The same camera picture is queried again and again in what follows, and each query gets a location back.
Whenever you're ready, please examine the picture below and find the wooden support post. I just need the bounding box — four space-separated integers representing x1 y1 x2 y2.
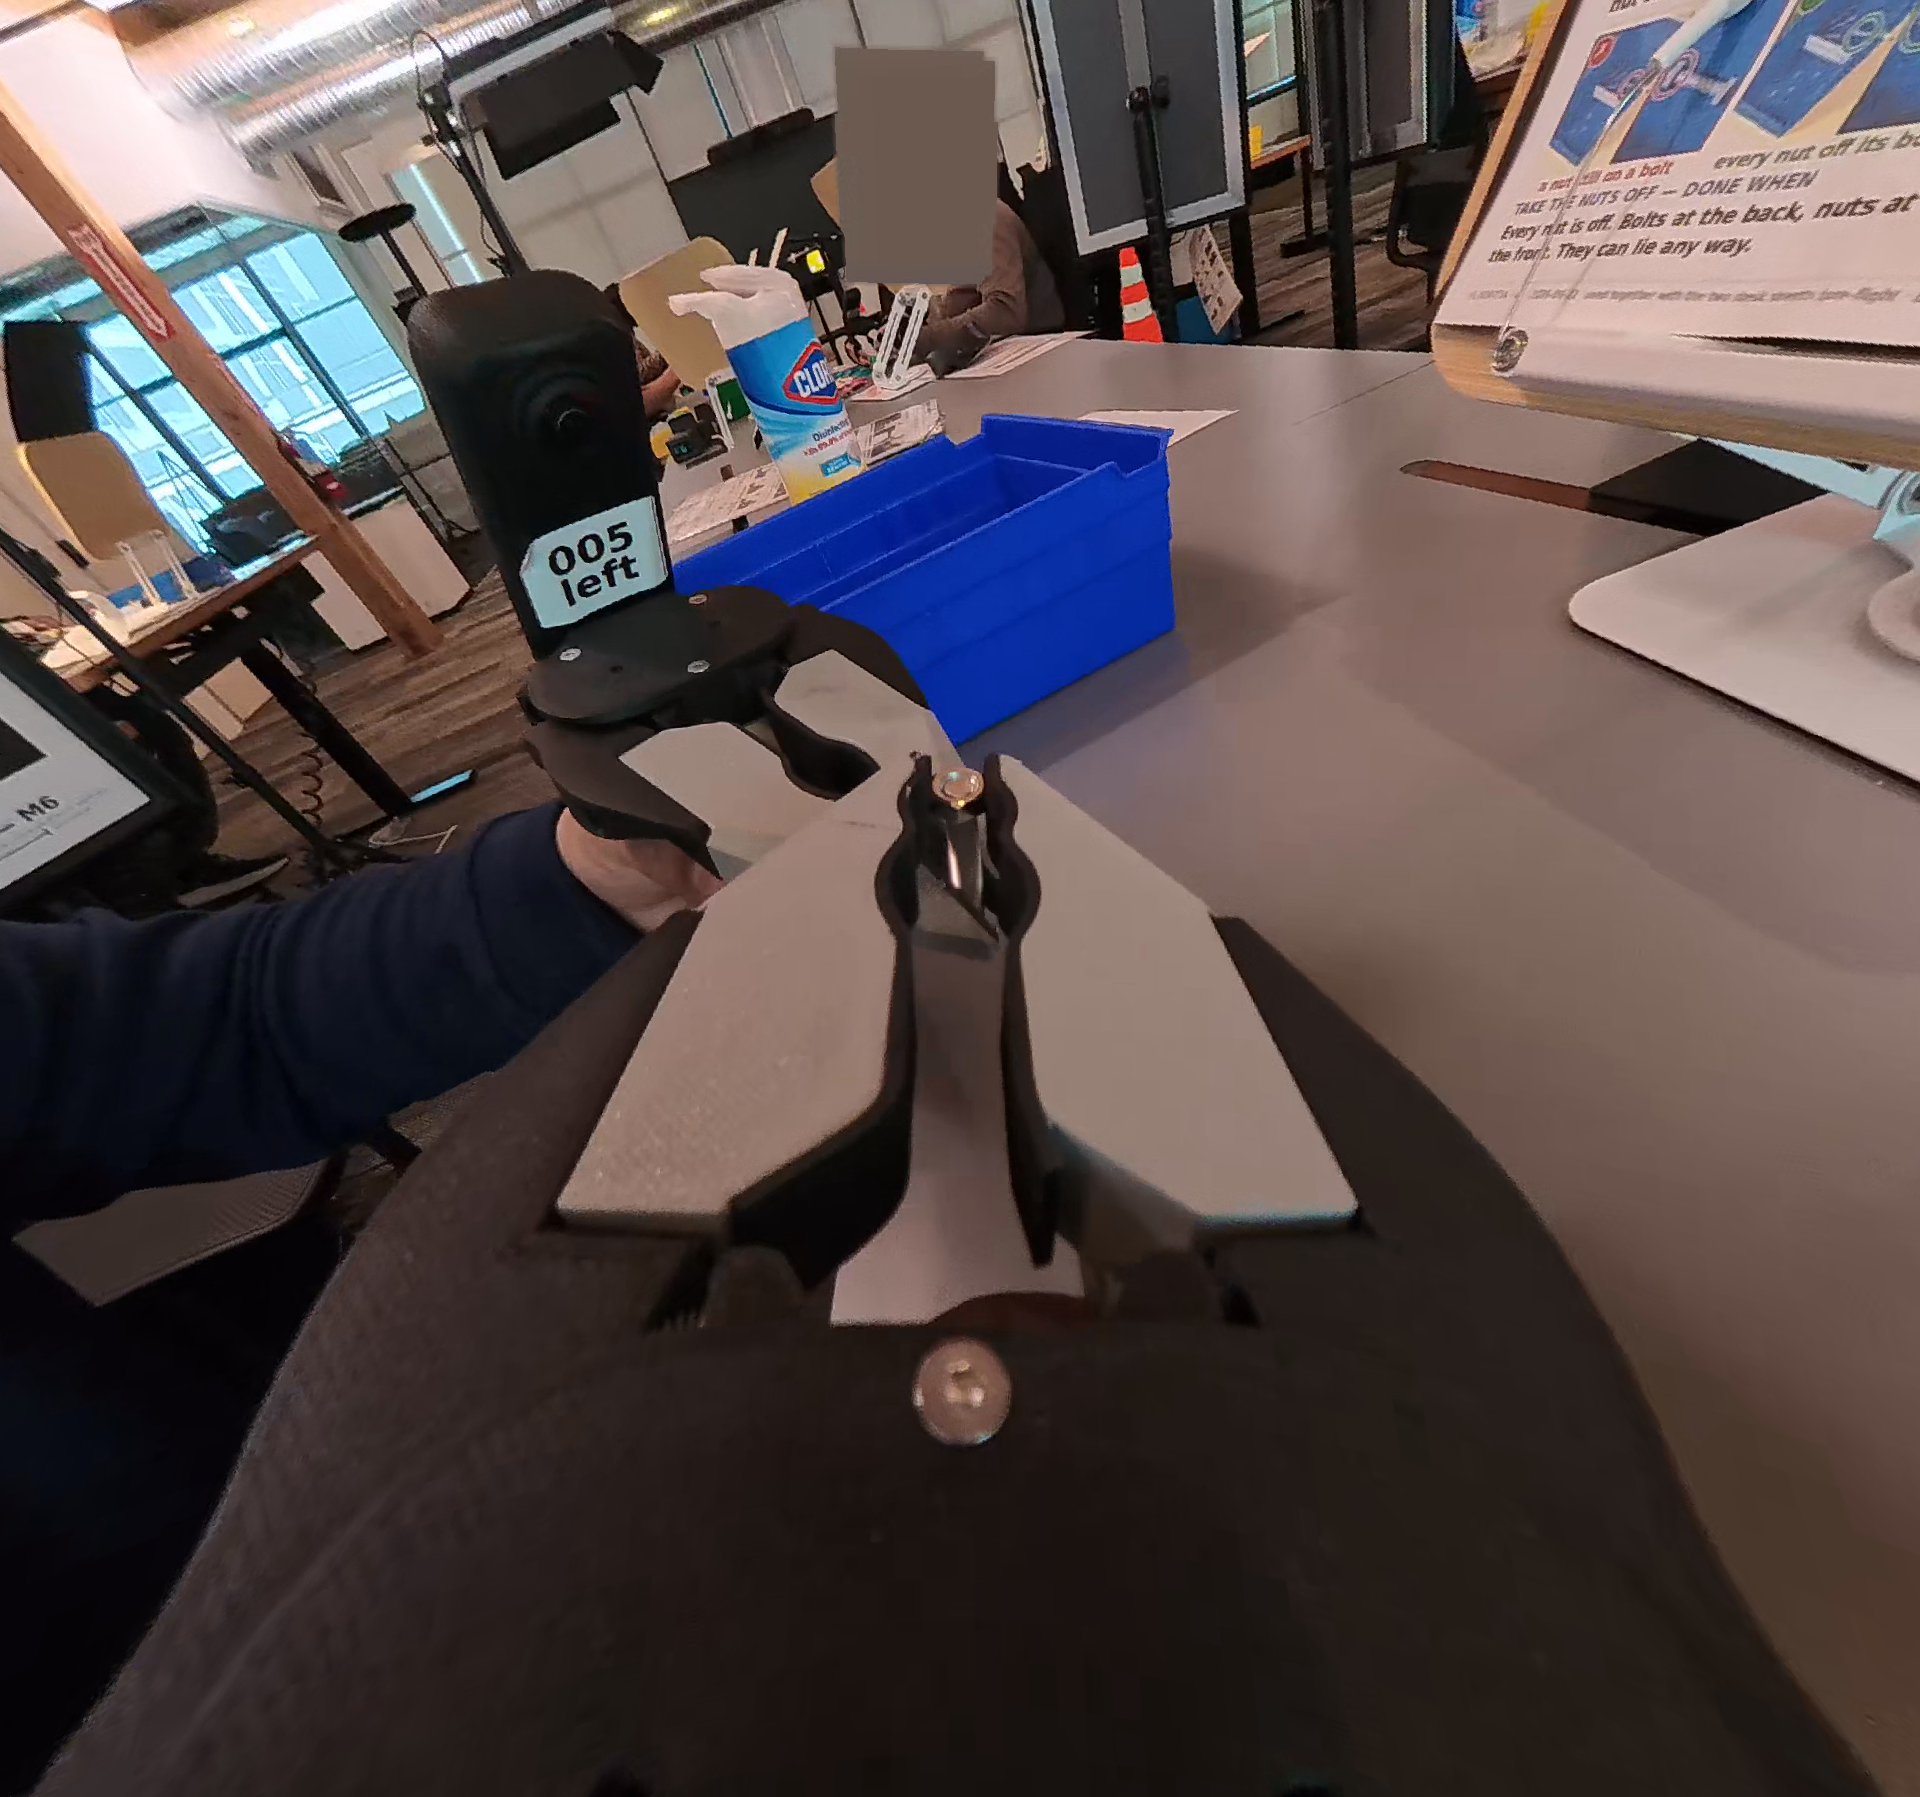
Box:
0 87 445 656

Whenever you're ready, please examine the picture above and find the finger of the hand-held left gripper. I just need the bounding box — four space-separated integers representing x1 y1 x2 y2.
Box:
618 721 879 881
763 647 968 802

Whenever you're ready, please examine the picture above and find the black and white marker sign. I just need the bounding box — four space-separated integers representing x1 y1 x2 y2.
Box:
0 628 189 913

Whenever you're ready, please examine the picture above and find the person's left forearm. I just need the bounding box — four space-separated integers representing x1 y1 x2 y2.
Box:
0 803 646 1230

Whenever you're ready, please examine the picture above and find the blue plastic bin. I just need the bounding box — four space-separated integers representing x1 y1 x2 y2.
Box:
670 411 1174 745

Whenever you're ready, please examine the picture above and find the white sign stand base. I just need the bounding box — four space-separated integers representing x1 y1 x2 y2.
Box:
1567 469 1920 778

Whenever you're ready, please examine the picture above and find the white printed placard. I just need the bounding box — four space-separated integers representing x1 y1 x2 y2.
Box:
1175 222 1246 336

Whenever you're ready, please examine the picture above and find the grey panel on black stand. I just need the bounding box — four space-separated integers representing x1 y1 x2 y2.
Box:
1290 0 1479 350
1021 0 1252 329

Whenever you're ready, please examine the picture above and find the disinfecting wipes canister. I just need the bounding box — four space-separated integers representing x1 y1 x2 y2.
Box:
667 261 853 507

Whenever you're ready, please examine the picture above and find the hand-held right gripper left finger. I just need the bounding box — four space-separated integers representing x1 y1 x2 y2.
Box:
555 759 938 1287

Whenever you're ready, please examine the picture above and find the black studio light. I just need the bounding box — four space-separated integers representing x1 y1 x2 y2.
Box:
451 0 665 179

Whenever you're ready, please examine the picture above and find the person's left hand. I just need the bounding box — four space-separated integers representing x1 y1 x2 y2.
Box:
555 805 725 933

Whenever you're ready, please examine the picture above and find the wooden instruction sign board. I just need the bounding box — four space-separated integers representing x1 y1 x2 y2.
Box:
1429 0 1920 472

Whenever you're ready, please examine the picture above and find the wooden desk with black legs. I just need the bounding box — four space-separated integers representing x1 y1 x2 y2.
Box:
29 536 414 817

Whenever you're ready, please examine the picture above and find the silver bolt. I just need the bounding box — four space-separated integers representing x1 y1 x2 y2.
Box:
930 767 994 920

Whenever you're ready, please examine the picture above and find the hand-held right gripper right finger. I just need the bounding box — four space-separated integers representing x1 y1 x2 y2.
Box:
982 757 1358 1310

